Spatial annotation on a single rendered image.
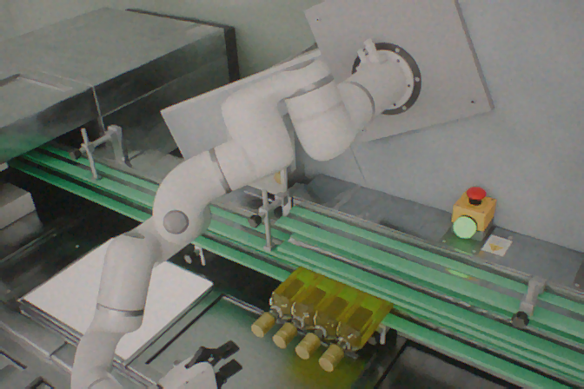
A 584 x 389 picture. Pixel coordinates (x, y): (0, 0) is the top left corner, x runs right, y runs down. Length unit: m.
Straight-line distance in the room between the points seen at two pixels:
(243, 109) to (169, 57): 1.28
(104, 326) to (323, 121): 0.51
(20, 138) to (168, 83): 0.60
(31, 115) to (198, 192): 1.00
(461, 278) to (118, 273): 0.66
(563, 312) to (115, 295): 0.81
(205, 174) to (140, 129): 1.21
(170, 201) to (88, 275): 0.80
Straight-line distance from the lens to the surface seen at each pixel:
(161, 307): 1.61
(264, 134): 1.02
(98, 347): 1.20
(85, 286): 1.75
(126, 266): 1.07
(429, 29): 1.23
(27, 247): 2.04
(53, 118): 1.99
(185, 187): 1.02
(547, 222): 1.34
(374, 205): 1.41
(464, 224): 1.28
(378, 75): 1.20
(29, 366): 1.62
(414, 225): 1.35
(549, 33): 1.18
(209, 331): 1.53
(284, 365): 1.43
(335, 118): 1.03
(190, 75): 2.36
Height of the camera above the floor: 1.85
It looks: 43 degrees down
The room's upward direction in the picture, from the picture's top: 130 degrees counter-clockwise
